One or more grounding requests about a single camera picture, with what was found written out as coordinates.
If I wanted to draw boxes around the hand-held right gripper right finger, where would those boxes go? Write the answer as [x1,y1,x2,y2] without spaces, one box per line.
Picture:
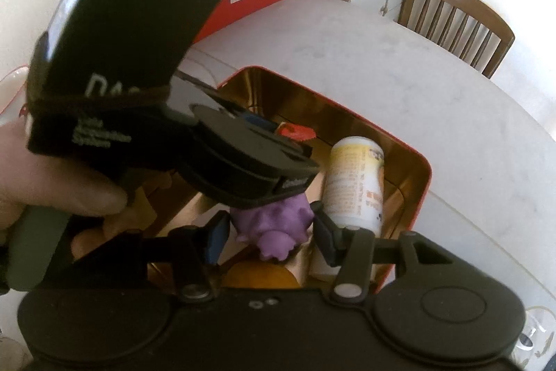
[310,201,460,304]

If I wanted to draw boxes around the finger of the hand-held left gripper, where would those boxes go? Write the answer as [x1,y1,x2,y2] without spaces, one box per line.
[174,69,274,128]

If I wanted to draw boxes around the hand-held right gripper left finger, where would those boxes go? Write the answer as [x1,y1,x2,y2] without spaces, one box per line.
[145,211,230,303]

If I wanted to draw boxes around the red orange candy packet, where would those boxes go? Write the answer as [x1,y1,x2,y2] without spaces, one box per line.
[279,122,316,140]

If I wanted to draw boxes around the purple spiky toy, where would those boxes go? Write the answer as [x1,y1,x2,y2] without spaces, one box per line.
[230,188,314,263]

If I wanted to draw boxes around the orange ball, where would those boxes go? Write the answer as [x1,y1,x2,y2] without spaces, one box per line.
[223,261,301,290]

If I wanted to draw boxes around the yellow white bottle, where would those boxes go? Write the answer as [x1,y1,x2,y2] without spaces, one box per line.
[308,136,385,280]

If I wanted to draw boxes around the red tin box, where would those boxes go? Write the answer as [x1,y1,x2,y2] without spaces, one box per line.
[143,66,434,294]

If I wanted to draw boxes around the person's left hand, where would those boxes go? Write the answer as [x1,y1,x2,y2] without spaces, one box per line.
[0,116,174,263]

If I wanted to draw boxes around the clear glass item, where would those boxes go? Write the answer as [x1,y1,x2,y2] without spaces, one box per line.
[517,306,554,354]

